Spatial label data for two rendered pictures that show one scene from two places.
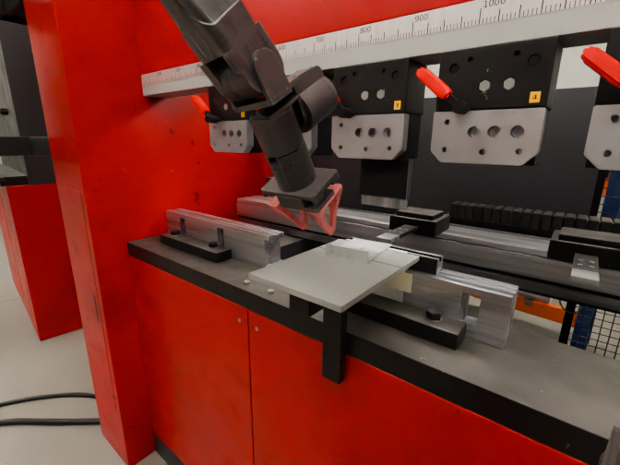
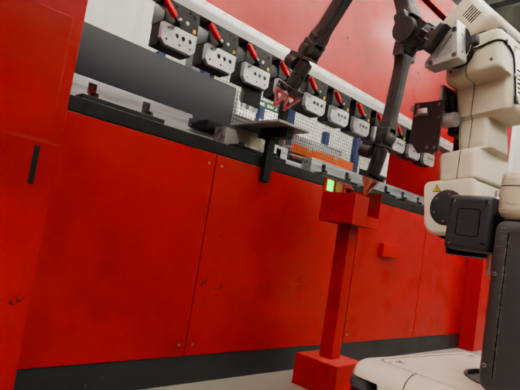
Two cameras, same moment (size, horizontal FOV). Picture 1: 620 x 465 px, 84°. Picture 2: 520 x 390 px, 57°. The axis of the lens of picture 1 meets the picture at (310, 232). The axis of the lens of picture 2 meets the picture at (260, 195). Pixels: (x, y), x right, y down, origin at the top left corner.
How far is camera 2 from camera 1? 1.99 m
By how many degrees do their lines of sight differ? 85
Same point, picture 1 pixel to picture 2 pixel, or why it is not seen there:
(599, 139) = (307, 101)
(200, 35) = (325, 40)
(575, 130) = (225, 102)
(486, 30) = not seen: hidden behind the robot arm
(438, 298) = not seen: hidden behind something
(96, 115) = not seen: outside the picture
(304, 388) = (245, 196)
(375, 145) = (260, 81)
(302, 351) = (248, 173)
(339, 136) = (248, 71)
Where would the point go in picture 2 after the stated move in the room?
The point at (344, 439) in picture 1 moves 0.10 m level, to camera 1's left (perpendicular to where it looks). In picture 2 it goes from (261, 215) to (258, 214)
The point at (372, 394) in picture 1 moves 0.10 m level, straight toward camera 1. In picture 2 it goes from (275, 185) to (299, 188)
